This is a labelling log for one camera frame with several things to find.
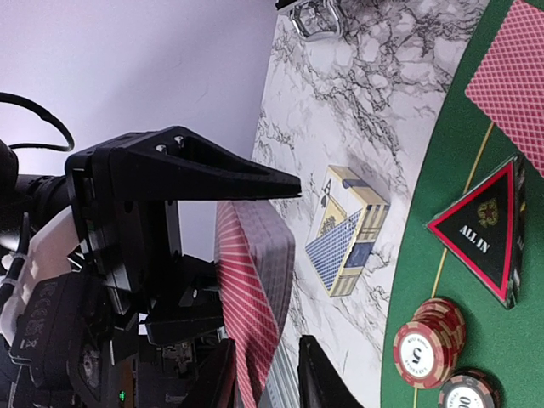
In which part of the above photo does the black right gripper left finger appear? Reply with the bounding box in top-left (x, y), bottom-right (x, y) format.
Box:
top-left (186, 338), bottom-right (236, 408)

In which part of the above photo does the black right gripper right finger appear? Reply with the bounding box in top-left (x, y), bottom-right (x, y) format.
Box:
top-left (297, 335), bottom-right (363, 408)

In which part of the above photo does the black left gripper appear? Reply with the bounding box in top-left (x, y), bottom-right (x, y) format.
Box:
top-left (8, 126), bottom-right (303, 408)

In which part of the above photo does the red chip stack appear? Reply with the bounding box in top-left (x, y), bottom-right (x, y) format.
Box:
top-left (394, 297), bottom-right (468, 389)

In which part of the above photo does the red backed card deck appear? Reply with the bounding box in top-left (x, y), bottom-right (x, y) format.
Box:
top-left (215, 201), bottom-right (296, 407)

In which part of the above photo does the dark hundred chip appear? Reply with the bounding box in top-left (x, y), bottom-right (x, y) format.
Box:
top-left (438, 368), bottom-right (502, 408)

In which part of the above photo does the dealt red card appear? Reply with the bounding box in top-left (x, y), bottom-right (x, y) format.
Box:
top-left (465, 1), bottom-right (543, 173)

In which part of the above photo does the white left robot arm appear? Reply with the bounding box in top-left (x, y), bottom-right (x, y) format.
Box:
top-left (1, 127), bottom-right (301, 407)

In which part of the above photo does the blue card box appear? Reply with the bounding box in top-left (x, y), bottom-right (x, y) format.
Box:
top-left (305, 165), bottom-right (390, 298)

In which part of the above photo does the round green poker mat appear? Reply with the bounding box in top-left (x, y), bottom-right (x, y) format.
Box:
top-left (381, 1), bottom-right (543, 407)

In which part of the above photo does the aluminium poker case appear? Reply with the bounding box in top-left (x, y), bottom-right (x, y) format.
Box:
top-left (275, 0), bottom-right (345, 42)

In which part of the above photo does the triangular all in button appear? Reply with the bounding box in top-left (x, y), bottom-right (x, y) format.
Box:
top-left (427, 154), bottom-right (526, 309)

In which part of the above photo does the front aluminium rail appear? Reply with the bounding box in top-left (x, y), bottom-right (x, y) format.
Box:
top-left (259, 342), bottom-right (300, 408)

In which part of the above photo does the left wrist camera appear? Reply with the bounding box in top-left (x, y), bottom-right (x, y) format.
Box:
top-left (0, 207), bottom-right (141, 383)

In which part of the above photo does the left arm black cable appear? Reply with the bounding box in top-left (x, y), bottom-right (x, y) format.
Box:
top-left (0, 91), bottom-right (74, 153)

